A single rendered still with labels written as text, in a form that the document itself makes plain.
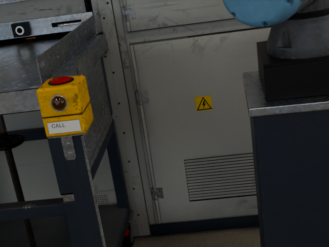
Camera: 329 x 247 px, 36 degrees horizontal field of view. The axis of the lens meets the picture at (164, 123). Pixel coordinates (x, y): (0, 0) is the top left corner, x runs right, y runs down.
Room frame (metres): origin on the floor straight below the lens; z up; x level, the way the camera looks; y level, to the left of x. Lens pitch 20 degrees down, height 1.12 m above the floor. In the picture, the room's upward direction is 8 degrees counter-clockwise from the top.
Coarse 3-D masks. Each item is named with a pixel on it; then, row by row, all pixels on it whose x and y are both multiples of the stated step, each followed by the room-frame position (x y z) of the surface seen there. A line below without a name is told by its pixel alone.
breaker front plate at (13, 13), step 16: (0, 0) 1.91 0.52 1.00; (16, 0) 1.90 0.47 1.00; (32, 0) 1.90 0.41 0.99; (48, 0) 1.89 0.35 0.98; (64, 0) 1.88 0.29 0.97; (80, 0) 1.88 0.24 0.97; (0, 16) 1.91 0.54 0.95; (16, 16) 1.90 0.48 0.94; (32, 16) 1.90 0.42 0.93; (48, 16) 1.89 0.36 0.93
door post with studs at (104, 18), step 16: (96, 0) 1.83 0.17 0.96; (96, 16) 1.83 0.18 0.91; (112, 16) 1.82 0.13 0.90; (112, 32) 1.83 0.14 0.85; (112, 48) 1.83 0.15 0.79; (112, 64) 1.83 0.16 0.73; (128, 112) 1.82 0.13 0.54; (128, 128) 1.83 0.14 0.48; (128, 144) 1.83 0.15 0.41; (128, 160) 1.83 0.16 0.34; (144, 208) 1.82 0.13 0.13; (144, 224) 1.83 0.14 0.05
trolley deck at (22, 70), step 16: (0, 48) 1.84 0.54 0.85; (16, 48) 1.78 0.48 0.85; (32, 48) 1.73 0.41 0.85; (48, 48) 1.69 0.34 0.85; (96, 48) 1.64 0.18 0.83; (0, 64) 1.52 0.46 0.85; (16, 64) 1.48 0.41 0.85; (32, 64) 1.45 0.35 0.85; (80, 64) 1.40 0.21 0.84; (0, 80) 1.29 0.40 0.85; (16, 80) 1.27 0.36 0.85; (32, 80) 1.24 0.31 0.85; (0, 96) 1.17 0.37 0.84; (16, 96) 1.16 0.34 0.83; (32, 96) 1.16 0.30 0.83; (0, 112) 1.17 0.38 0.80; (16, 112) 1.16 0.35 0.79
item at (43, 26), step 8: (56, 16) 1.88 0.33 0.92; (64, 16) 1.87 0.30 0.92; (72, 16) 1.87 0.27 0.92; (88, 16) 1.86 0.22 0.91; (0, 24) 1.90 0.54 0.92; (8, 24) 1.90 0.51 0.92; (32, 24) 1.89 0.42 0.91; (40, 24) 1.88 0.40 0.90; (48, 24) 1.88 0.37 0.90; (56, 24) 1.88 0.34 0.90; (0, 32) 1.90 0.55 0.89; (8, 32) 1.90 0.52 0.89; (32, 32) 1.89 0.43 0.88; (40, 32) 1.88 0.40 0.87; (48, 32) 1.88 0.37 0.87; (56, 32) 1.88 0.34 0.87
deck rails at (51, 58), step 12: (84, 24) 1.68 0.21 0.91; (72, 36) 1.50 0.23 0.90; (84, 36) 1.64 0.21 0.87; (60, 48) 1.35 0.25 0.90; (72, 48) 1.48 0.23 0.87; (36, 60) 1.16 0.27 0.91; (48, 60) 1.24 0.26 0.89; (60, 60) 1.33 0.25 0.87; (48, 72) 1.22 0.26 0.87; (36, 84) 1.17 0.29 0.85
